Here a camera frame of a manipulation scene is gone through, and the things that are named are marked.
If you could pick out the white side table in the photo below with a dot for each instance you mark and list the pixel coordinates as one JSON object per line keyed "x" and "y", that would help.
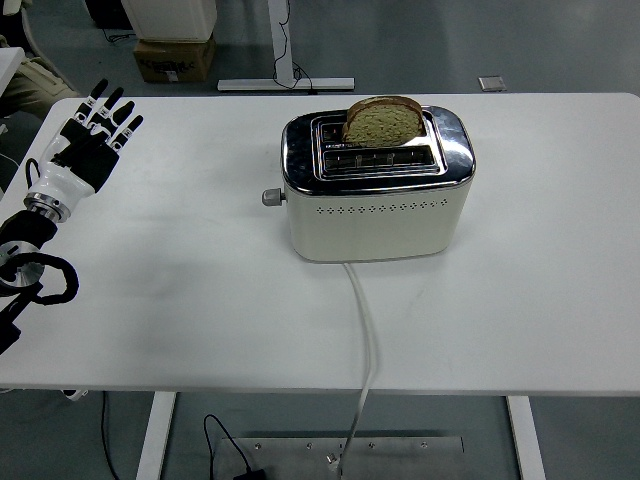
{"x": 9, "y": 65}

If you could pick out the white plastic bin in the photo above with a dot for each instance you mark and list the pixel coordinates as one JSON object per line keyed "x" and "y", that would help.
{"x": 170, "y": 17}

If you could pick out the grey floor socket plate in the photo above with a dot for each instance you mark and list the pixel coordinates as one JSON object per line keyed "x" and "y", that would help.
{"x": 492, "y": 83}

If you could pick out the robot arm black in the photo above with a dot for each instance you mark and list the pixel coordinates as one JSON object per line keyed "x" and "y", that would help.
{"x": 30, "y": 227}

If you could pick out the silver power plug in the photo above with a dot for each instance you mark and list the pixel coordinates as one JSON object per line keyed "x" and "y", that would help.
{"x": 331, "y": 458}

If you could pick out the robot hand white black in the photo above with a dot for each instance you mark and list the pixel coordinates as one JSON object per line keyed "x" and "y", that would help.
{"x": 65, "y": 177}

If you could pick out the grey metal plate with screws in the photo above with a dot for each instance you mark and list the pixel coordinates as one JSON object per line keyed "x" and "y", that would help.
{"x": 400, "y": 457}

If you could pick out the small white object under table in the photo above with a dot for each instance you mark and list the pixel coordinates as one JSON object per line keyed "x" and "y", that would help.
{"x": 75, "y": 395}

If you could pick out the white desk leg with foot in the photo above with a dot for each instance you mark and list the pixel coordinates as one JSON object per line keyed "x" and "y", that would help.
{"x": 280, "y": 50}

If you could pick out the white table leg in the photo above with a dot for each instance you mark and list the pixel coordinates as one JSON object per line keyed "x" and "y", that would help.
{"x": 154, "y": 435}
{"x": 525, "y": 440}

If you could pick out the cream and chrome toaster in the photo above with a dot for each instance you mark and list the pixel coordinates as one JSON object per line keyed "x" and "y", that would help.
{"x": 370, "y": 227}

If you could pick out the person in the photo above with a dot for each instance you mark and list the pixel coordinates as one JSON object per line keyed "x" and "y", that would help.
{"x": 30, "y": 87}

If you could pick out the brown bread slice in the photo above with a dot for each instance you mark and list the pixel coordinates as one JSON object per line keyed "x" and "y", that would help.
{"x": 382, "y": 125}

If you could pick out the brown cardboard box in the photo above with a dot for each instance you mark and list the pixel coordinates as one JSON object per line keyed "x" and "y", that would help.
{"x": 172, "y": 62}

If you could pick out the grey toaster lever knob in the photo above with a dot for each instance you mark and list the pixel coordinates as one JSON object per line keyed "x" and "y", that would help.
{"x": 271, "y": 197}

